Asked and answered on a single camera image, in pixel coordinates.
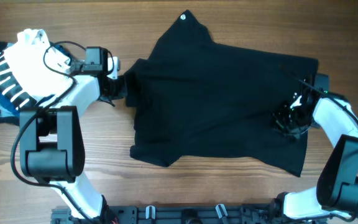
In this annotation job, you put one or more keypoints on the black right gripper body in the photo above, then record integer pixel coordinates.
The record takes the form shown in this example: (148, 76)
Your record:
(286, 116)

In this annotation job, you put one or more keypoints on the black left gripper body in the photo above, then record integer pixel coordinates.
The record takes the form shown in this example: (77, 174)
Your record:
(117, 88)

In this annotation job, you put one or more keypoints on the black t-shirt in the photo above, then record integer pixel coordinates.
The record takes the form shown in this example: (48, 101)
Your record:
(195, 97)

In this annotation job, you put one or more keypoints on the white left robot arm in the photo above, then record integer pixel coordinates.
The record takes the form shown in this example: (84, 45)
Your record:
(49, 151)

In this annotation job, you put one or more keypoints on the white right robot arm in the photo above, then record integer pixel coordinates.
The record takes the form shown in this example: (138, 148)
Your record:
(336, 193)

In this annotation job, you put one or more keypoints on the black white striped garment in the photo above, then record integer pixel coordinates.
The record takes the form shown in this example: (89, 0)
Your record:
(11, 90)

